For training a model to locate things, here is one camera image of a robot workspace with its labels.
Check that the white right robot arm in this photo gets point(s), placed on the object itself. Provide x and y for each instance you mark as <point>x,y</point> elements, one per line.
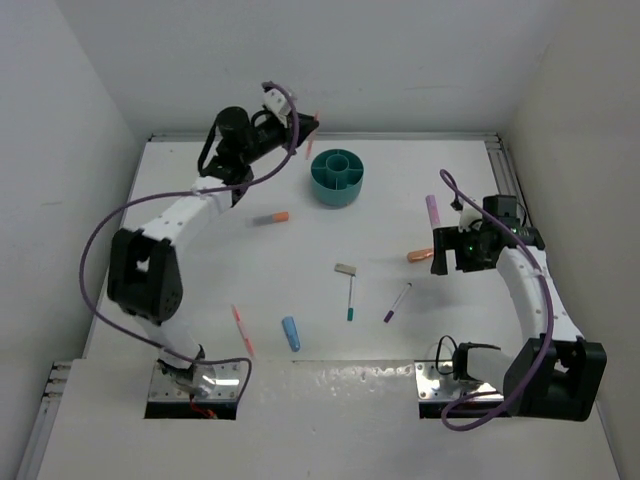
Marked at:
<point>557,372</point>

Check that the purple capped white pen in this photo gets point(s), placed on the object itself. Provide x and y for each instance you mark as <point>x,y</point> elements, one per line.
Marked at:
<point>397,302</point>

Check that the small grey eraser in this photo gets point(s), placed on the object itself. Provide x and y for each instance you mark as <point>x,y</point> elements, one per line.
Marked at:
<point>345,269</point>

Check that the orange highlighter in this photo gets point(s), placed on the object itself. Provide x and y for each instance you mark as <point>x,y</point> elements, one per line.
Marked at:
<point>420,255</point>

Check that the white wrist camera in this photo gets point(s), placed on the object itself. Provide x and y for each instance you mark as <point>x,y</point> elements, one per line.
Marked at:
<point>469,217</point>
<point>275,102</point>

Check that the metal base plate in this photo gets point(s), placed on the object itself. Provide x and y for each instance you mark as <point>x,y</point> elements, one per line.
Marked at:
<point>214,383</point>
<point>435,383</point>

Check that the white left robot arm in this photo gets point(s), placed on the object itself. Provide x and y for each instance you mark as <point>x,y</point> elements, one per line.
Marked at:
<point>144,277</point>

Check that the blue highlighter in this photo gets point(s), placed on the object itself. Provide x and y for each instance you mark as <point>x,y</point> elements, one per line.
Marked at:
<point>291,334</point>

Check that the pink pen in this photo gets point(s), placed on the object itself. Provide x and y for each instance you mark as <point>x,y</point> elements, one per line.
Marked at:
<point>311,137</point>
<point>243,332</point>

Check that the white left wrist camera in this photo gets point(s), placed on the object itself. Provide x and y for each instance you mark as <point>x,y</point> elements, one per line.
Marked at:
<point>275,102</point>

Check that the teal capped white pen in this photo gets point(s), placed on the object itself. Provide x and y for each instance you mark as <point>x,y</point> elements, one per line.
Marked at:
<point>351,299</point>

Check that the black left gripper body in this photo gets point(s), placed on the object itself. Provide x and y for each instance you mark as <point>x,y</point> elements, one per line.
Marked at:
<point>265,137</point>

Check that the aluminium frame rail right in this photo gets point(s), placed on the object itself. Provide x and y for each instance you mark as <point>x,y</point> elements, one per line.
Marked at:
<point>525,268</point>

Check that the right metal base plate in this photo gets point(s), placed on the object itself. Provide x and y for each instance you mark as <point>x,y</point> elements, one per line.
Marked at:
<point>435,383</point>

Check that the aluminium frame rail left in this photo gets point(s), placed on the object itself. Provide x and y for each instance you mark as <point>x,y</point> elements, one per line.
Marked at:
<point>43,425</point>

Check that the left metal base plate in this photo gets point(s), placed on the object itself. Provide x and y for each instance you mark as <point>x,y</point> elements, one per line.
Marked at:
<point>214,383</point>

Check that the pink highlighter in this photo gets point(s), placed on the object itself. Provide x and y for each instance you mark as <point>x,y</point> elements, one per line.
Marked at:
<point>433,211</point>

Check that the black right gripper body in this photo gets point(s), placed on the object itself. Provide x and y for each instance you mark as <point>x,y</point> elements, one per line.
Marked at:
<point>467,247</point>

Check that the teal round pen holder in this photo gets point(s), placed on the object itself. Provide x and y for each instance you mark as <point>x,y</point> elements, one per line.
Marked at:
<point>336,177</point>

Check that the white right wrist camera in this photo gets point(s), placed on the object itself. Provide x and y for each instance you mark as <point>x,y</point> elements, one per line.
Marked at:
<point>469,217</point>

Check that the aluminium frame rail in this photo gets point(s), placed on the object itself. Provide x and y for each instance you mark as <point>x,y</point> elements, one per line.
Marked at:
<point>525,268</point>
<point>43,425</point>

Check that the orange capped grey marker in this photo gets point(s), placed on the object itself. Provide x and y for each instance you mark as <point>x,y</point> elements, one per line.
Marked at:
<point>274,218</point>

